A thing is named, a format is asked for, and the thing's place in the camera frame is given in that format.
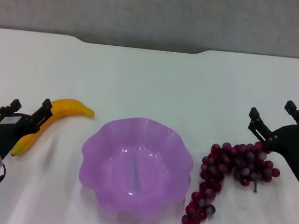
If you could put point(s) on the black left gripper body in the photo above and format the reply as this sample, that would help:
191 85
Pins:
5 131

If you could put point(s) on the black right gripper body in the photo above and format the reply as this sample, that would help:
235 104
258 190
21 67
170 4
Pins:
298 149

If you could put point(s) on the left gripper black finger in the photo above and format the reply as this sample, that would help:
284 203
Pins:
42 115
12 107

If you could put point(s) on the yellow banana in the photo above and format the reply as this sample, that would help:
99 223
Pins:
67 107

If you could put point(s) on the bunch of red grapes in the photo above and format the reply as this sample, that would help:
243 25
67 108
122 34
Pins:
240 159

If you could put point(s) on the purple wavy plastic plate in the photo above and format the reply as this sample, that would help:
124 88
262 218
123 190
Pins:
135 169

